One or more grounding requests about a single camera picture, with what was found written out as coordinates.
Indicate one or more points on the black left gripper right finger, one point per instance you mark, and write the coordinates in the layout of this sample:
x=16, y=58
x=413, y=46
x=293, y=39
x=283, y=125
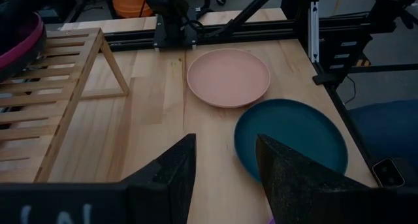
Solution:
x=294, y=188

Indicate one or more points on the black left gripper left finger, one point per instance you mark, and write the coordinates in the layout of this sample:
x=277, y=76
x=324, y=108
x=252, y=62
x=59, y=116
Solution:
x=173, y=185

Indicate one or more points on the peach plate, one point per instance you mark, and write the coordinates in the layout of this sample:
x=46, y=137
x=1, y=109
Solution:
x=228, y=77

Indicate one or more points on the magenta pink plate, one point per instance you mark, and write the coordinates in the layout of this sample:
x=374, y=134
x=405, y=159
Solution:
x=23, y=44

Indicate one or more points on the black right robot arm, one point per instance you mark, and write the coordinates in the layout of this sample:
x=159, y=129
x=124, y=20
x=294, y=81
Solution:
x=170, y=8

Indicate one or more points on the slatted wooden shelf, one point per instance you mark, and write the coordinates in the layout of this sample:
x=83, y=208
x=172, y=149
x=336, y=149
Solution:
x=73, y=96

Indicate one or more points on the dark teal plate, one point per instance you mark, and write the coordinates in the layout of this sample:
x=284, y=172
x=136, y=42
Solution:
x=294, y=126

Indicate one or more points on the black smartphone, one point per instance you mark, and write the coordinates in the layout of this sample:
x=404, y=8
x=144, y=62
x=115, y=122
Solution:
x=388, y=172

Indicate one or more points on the blue chair seat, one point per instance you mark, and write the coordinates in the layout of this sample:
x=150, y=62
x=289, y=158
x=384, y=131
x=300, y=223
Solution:
x=388, y=129

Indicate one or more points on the black table clamp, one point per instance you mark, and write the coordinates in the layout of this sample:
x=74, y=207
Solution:
x=326, y=79

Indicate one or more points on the black mat with hazard stripes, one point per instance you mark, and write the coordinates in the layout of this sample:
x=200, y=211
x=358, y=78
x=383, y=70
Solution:
x=363, y=61

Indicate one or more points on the black labelled equipment box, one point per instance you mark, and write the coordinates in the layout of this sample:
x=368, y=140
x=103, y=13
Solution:
x=356, y=54

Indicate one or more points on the orange bucket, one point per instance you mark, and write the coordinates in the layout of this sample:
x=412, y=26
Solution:
x=130, y=3

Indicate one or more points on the silver aluminium post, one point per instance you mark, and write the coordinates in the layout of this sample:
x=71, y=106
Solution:
x=313, y=31

